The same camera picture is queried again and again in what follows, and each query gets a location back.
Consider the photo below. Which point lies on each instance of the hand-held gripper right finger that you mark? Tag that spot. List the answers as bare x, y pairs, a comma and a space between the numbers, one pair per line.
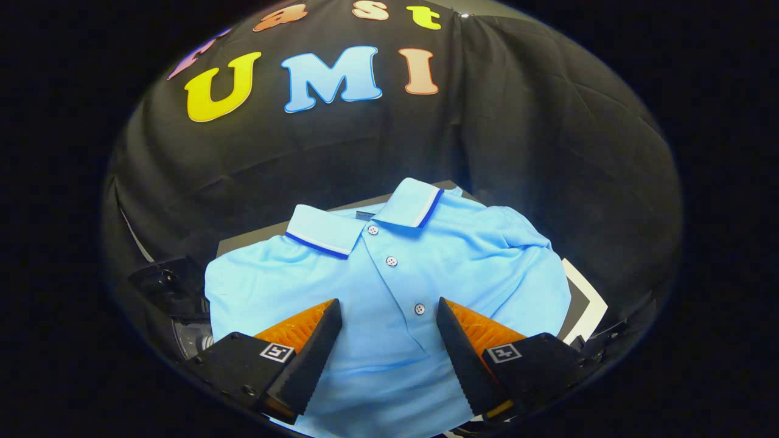
462, 359

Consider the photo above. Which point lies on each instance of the beige and black cabinet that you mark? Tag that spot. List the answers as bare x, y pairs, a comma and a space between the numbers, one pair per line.
255, 234

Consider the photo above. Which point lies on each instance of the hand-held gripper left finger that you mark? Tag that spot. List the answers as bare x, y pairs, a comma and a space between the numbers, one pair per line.
310, 359

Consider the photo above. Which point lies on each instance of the light blue polo shirt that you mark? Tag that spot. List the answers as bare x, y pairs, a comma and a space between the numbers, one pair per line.
389, 365

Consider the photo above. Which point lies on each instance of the black backdrop cloth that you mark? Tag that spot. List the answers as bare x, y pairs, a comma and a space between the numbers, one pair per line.
517, 121

